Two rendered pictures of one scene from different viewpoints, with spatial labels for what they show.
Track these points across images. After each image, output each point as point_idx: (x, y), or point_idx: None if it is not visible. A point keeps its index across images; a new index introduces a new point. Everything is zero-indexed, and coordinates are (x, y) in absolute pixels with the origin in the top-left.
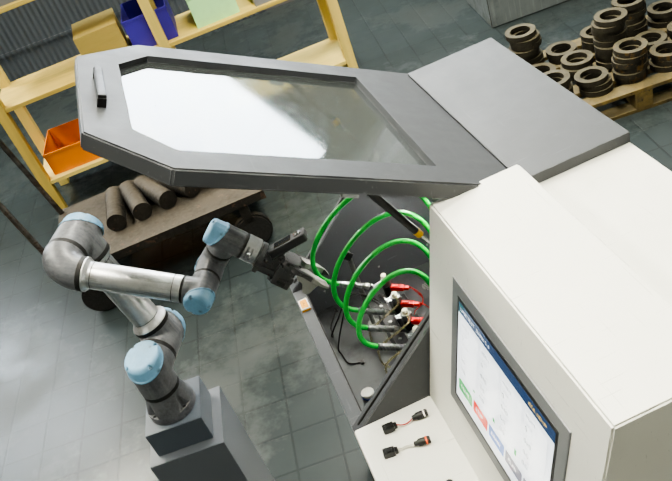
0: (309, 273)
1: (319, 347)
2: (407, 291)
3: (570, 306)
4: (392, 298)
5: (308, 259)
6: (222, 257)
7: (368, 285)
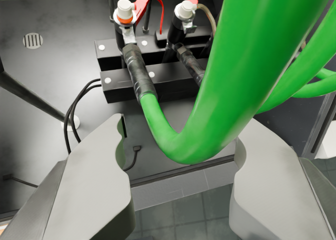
0: (279, 177)
1: (142, 204)
2: (29, 68)
3: None
4: (191, 17)
5: (53, 186)
6: None
7: (137, 47)
